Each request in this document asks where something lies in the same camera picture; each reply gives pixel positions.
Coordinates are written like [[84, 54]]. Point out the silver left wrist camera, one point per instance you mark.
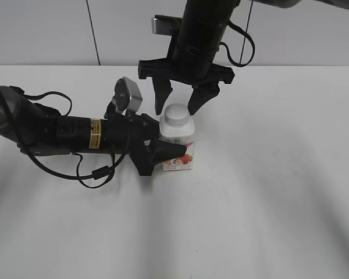
[[127, 95]]

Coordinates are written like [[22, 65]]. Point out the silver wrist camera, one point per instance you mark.
[[165, 25], [127, 95]]

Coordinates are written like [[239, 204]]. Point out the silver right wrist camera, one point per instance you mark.
[[165, 25]]

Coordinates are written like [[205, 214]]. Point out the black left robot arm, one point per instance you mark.
[[40, 130]]

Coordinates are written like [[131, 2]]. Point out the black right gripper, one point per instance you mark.
[[187, 69]]

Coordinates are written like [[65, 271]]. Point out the white ribbed bottle cap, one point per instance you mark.
[[176, 115]]

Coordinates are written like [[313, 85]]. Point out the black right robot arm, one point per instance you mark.
[[195, 38]]

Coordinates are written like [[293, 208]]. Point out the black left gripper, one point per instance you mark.
[[126, 135]]

